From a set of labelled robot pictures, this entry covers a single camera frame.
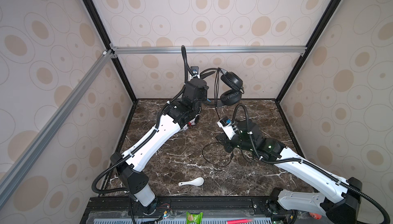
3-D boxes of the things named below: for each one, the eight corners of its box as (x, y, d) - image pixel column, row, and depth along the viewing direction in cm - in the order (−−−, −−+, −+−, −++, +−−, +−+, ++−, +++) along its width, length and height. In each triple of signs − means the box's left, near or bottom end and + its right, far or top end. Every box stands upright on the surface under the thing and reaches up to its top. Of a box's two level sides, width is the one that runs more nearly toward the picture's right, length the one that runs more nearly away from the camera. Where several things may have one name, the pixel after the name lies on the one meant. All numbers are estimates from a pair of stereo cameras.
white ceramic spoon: (179, 185, 82) (178, 184, 80) (179, 178, 84) (179, 177, 83) (203, 185, 82) (203, 184, 80) (203, 178, 84) (203, 177, 83)
